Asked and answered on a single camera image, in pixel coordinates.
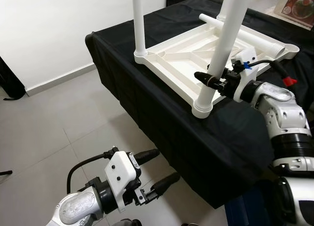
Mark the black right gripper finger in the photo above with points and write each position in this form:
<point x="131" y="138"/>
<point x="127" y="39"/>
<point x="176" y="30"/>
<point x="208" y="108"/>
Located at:
<point x="207" y="80"/>

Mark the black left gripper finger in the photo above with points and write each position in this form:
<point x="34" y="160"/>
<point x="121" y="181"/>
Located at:
<point x="146" y="156"/>
<point x="164" y="184"/>

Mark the white plastic table leg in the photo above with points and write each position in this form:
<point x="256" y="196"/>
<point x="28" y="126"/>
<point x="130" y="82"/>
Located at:
<point x="139" y="20"/>
<point x="255" y="39"/>
<point x="225" y="39"/>
<point x="222" y="5"/>

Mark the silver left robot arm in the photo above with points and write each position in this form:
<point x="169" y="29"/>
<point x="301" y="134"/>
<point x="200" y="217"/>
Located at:
<point x="73" y="206"/>

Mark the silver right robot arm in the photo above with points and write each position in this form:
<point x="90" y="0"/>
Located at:
<point x="289" y="118"/>

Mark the black robot left foot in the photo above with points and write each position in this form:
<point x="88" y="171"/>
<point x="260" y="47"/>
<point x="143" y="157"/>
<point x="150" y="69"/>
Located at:
<point x="130" y="222"/>

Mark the black tablecloth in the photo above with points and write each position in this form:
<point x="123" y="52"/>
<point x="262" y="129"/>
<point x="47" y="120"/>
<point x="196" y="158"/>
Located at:
<point x="221" y="152"/>

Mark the red food poster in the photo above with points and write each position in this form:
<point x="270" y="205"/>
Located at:
<point x="301" y="5"/>

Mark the black floor stand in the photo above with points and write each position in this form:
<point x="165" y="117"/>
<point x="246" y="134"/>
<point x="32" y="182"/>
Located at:
<point x="6" y="173"/>

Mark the black floor bin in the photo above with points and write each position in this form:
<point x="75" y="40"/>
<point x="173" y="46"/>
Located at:
<point x="10" y="84"/>

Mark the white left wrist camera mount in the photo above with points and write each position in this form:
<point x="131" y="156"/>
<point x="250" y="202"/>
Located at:
<point x="120" y="174"/>

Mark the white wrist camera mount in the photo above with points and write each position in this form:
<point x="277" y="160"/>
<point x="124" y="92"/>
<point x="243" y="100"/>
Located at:
<point x="245" y="59"/>
<point x="120" y="174"/>

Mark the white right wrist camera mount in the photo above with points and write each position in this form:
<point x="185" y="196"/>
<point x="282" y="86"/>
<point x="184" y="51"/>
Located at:
<point x="245" y="59"/>

